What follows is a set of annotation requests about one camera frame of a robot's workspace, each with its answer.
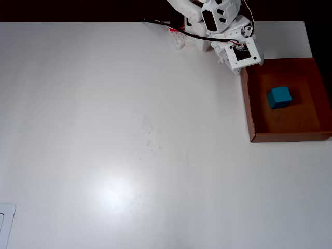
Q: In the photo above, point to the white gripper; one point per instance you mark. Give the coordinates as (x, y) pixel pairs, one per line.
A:
(222, 52)

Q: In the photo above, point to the blue cube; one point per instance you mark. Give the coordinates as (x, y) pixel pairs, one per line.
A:
(280, 97)

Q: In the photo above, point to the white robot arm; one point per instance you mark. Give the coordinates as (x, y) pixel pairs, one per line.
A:
(192, 10)

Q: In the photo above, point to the brown cardboard box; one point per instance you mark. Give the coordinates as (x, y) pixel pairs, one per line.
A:
(285, 124)

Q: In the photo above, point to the white studded base block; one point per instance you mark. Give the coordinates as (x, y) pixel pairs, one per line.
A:
(179, 41)

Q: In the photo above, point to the white rounded flat pad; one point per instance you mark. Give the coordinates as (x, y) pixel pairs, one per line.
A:
(7, 223)

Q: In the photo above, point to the white wrist camera plate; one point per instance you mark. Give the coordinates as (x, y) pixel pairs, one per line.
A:
(242, 64)

